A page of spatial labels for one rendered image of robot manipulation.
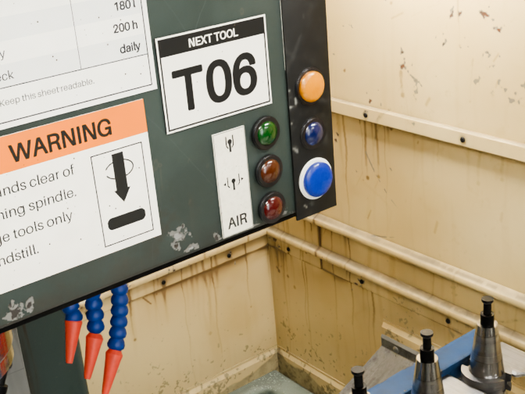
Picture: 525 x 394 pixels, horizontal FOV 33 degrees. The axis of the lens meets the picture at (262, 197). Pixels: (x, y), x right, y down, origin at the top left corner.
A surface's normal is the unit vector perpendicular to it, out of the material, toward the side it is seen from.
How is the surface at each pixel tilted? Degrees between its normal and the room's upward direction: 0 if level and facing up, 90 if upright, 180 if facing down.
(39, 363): 90
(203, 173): 90
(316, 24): 90
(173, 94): 90
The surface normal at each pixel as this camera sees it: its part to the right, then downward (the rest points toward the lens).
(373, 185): -0.77, 0.29
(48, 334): 0.62, 0.25
